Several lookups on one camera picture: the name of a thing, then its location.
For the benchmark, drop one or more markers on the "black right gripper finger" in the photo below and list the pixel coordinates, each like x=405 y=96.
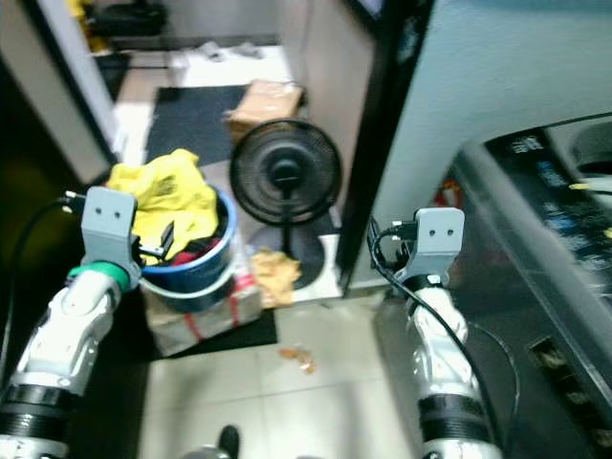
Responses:
x=374 y=239

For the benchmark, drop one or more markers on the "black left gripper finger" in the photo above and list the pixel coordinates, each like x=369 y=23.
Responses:
x=166 y=239

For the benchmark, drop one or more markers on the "yellow garment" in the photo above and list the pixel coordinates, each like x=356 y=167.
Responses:
x=167 y=191

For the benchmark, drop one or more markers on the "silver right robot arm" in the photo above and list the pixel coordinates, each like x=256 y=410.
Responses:
x=445 y=363

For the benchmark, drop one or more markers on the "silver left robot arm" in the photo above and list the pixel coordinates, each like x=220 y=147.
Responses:
x=67 y=330

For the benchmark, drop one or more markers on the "dark red clothes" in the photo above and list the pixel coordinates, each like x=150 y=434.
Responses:
x=196 y=256

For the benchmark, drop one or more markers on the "blue laundry bucket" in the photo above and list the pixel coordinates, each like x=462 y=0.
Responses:
x=201 y=282

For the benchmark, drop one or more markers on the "red taped cardboard box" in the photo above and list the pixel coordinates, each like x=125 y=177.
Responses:
x=210 y=325

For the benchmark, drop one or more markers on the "black framed beige partition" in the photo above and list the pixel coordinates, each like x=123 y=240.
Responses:
x=382 y=143

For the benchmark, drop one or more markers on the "crumpled brown paper bag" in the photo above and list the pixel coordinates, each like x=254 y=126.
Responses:
x=277 y=275

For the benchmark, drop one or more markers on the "black standing fan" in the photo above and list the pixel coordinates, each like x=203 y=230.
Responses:
x=285 y=172

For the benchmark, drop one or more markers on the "black floor mat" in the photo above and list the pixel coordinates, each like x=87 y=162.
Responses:
x=186 y=124

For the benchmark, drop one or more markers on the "small brown floor litter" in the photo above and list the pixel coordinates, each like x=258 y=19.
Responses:
x=298 y=359

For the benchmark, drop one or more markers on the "plain brown cardboard box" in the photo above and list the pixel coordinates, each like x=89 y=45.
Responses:
x=263 y=107

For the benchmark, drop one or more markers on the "grey door jamb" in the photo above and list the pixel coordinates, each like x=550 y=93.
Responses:
x=57 y=86

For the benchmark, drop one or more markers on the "black robot foot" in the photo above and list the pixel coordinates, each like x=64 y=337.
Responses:
x=222 y=442

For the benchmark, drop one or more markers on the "black bag on rack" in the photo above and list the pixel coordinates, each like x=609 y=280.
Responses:
x=134 y=21

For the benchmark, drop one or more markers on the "yellow container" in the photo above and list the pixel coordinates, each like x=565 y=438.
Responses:
x=78 y=14

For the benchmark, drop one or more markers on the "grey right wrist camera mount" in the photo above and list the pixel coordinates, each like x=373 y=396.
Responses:
x=440 y=237

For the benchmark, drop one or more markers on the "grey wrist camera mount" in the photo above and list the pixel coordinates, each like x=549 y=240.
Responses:
x=110 y=222
x=440 y=237

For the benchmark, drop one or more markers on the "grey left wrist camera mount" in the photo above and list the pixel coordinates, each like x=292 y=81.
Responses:
x=110 y=222

